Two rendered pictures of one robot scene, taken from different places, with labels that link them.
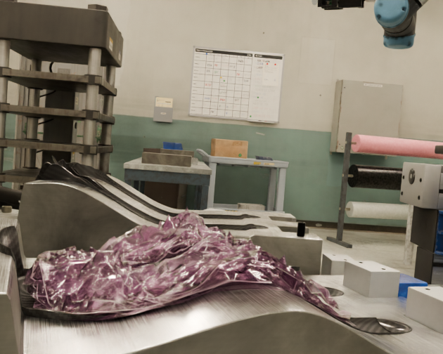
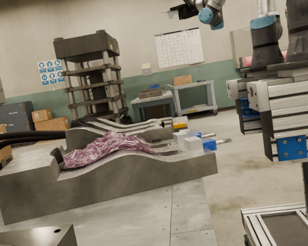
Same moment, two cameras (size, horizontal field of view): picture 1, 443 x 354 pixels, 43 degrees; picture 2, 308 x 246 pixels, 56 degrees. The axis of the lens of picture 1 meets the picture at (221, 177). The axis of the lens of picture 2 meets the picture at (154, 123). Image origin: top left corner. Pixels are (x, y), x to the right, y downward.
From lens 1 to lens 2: 0.36 m
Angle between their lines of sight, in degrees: 9
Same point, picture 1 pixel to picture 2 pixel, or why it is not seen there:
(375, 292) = (180, 141)
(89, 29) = (99, 42)
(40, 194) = (71, 133)
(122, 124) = (128, 81)
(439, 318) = (189, 146)
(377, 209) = not seen: hidden behind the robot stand
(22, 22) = (68, 48)
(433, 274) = (244, 126)
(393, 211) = not seen: hidden behind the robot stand
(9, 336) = (52, 174)
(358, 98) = (242, 38)
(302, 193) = (224, 93)
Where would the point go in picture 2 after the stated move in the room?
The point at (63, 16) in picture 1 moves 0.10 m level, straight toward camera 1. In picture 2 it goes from (86, 40) to (85, 38)
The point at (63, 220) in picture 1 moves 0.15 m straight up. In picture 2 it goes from (81, 140) to (72, 98)
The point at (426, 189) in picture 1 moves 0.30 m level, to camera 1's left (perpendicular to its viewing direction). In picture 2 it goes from (232, 91) to (170, 101)
